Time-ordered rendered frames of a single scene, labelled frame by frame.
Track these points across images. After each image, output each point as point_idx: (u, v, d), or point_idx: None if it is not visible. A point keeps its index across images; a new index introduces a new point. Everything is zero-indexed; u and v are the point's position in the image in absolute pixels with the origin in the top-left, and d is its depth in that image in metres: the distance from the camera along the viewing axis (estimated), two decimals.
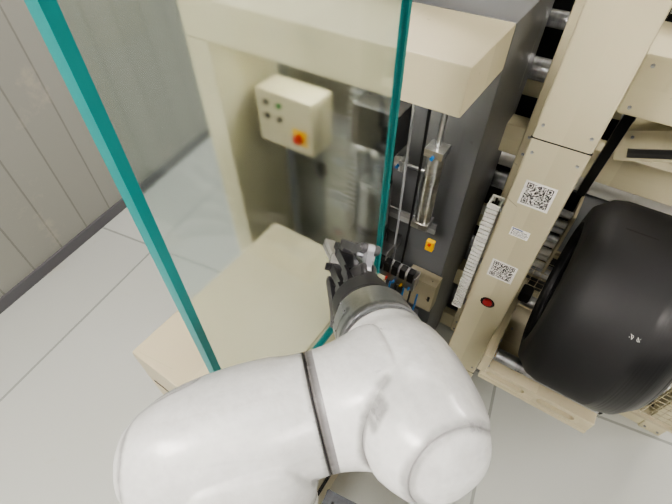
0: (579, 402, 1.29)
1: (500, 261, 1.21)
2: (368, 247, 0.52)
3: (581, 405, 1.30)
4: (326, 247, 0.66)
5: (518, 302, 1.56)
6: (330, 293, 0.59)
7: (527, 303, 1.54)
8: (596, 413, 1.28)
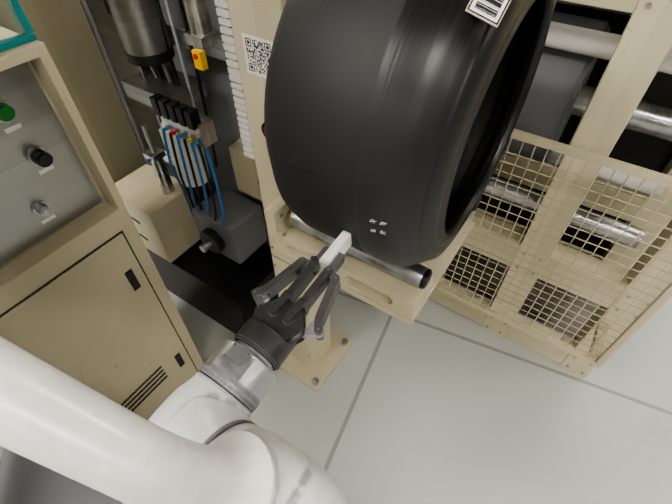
0: (393, 273, 0.85)
1: (250, 35, 0.77)
2: (318, 335, 0.57)
3: (400, 278, 0.86)
4: (339, 241, 0.65)
5: None
6: (285, 275, 0.62)
7: None
8: (418, 287, 0.84)
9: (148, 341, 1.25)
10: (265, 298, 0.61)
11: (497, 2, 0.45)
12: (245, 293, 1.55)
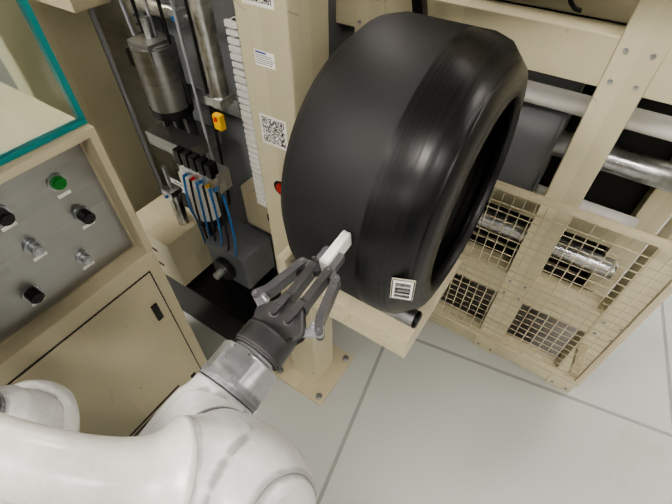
0: None
1: (266, 115, 0.90)
2: (318, 335, 0.57)
3: (394, 315, 0.97)
4: (339, 241, 0.65)
5: None
6: (285, 275, 0.62)
7: None
8: (411, 322, 0.95)
9: (168, 363, 1.39)
10: (265, 298, 0.61)
11: (406, 292, 0.71)
12: (254, 315, 1.69)
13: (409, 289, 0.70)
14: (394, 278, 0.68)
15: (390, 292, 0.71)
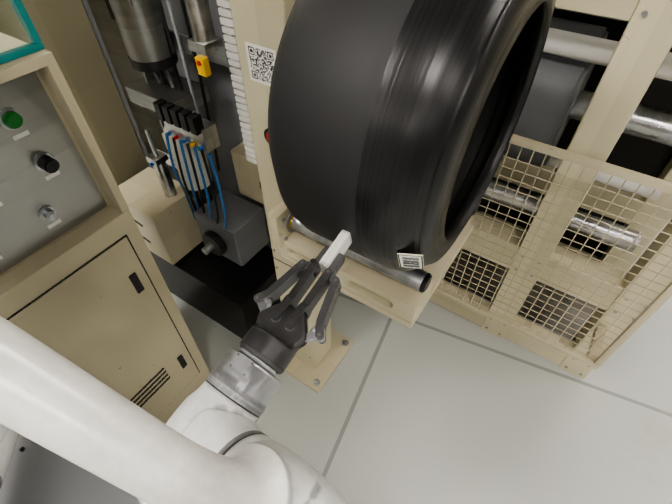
0: None
1: (253, 44, 0.78)
2: (319, 339, 0.58)
3: (401, 273, 0.85)
4: (338, 241, 0.65)
5: None
6: (286, 278, 0.63)
7: None
8: (421, 280, 0.83)
9: (151, 343, 1.27)
10: (267, 303, 0.62)
11: (415, 263, 0.67)
12: (247, 295, 1.57)
13: (417, 261, 0.65)
14: (399, 254, 0.64)
15: (399, 263, 0.68)
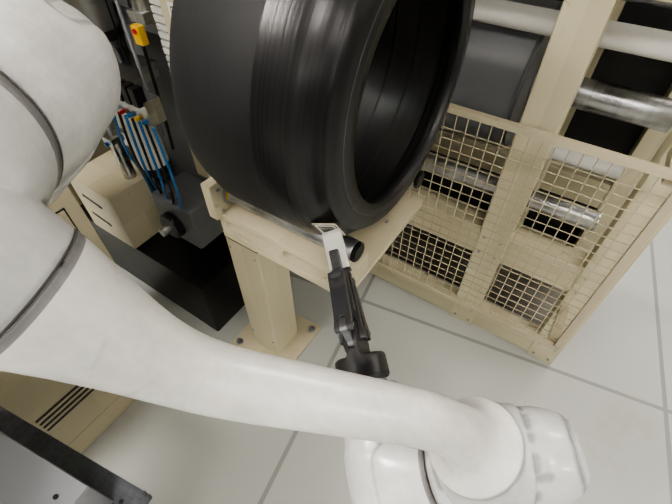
0: None
1: None
2: (340, 331, 0.56)
3: None
4: (326, 247, 0.66)
5: None
6: None
7: None
8: (360, 242, 0.84)
9: None
10: None
11: None
12: (208, 278, 1.55)
13: (334, 229, 0.67)
14: (313, 224, 0.66)
15: (320, 232, 0.70)
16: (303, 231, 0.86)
